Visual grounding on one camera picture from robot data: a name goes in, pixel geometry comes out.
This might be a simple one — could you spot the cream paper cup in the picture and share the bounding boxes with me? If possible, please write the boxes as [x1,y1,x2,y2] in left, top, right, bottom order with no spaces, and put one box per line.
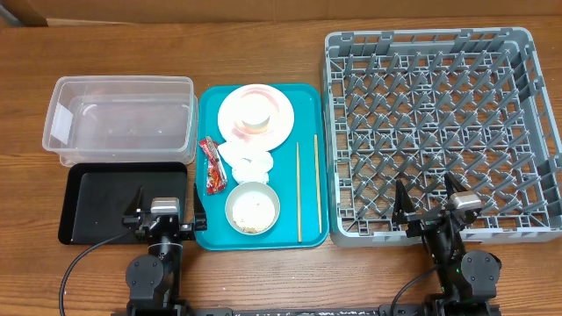
[240,105,270,134]

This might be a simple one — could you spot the red snack wrapper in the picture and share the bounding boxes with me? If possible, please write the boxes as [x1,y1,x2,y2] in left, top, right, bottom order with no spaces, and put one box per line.
[198,136,227,195]

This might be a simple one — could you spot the white napkin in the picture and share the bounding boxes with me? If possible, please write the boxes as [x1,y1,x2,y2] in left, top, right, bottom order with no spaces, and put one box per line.
[218,141,274,183]

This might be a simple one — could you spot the grey bowl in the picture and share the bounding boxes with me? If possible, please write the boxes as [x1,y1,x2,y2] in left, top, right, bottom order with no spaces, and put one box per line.
[225,182,280,235]

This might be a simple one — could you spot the rice leftovers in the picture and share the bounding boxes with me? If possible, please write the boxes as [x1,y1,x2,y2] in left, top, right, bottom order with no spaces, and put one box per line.
[232,192,276,233]

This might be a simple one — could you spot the black tray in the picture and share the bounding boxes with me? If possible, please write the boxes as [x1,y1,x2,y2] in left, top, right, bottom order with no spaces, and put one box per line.
[58,162,188,245]

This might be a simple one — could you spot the clear plastic bin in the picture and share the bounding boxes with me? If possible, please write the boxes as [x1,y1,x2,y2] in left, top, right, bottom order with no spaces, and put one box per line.
[42,75,198,167]

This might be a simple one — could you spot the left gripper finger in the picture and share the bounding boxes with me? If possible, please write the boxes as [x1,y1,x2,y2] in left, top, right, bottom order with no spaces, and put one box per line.
[124,186,143,216]
[193,184,206,224]

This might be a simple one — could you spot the teal serving tray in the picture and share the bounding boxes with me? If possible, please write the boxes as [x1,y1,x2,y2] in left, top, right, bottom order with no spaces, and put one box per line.
[194,83,329,251]

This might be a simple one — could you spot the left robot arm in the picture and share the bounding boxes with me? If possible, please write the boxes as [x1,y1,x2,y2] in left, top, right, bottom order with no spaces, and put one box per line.
[122,188,207,316]

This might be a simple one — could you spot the pink plate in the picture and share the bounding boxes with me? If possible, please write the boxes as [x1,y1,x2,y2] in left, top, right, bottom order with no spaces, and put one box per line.
[218,84,295,151]

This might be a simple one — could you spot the grey dishwasher rack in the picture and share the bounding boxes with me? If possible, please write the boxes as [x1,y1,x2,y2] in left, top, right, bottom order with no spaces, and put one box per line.
[322,27,561,248]

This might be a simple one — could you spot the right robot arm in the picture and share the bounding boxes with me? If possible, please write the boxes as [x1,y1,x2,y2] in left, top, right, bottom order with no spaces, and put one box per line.
[389,172,502,316]

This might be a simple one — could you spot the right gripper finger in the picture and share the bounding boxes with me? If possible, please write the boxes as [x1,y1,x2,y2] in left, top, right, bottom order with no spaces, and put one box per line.
[443,172,468,196]
[393,180,415,215]

